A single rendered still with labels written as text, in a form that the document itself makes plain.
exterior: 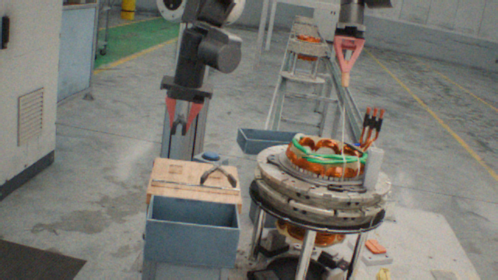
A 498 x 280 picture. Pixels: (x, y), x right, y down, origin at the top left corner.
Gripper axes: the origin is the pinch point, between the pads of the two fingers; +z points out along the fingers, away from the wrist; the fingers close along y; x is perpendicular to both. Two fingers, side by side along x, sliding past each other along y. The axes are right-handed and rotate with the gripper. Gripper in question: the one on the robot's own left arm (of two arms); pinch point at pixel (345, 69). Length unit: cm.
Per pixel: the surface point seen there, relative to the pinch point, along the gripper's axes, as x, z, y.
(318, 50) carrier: 16, -76, 277
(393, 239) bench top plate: -24, 41, 52
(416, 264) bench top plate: -30, 47, 40
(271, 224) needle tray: 15, 41, 41
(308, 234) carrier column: 3.5, 37.4, -2.3
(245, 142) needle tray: 24.4, 17.9, 26.3
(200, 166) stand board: 29.8, 26.0, 0.1
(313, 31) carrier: 31, -147, 465
